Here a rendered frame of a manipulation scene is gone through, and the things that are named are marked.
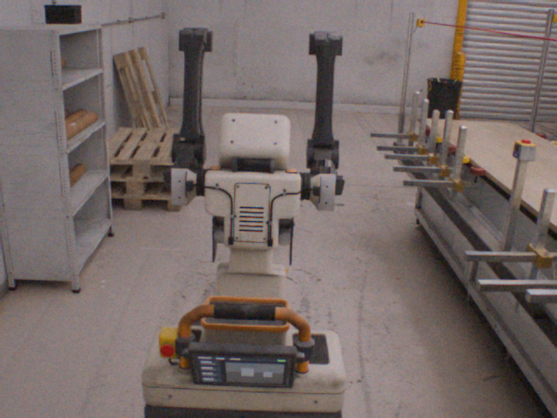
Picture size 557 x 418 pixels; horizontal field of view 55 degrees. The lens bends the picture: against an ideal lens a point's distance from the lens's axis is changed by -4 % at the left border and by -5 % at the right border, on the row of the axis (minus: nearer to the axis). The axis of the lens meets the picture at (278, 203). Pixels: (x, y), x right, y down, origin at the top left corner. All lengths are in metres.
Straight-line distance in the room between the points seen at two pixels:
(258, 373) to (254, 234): 0.43
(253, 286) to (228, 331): 0.33
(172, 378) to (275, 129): 0.75
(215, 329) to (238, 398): 0.19
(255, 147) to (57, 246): 2.08
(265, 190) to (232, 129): 0.20
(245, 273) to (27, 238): 2.01
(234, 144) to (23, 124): 1.89
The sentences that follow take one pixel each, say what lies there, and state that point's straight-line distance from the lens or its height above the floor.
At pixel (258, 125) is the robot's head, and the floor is 1.36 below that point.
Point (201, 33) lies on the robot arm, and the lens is 1.81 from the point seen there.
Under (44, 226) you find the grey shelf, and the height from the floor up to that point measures 0.44.
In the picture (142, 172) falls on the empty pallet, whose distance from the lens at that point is 4.70.
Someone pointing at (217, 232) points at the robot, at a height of 1.01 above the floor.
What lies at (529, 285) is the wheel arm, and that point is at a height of 0.86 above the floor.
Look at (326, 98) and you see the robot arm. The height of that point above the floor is 1.43.
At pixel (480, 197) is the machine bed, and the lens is 3.41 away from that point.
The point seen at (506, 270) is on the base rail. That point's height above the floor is 0.69.
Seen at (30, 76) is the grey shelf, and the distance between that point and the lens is 3.23.
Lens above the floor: 1.71
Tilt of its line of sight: 20 degrees down
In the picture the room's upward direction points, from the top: 3 degrees clockwise
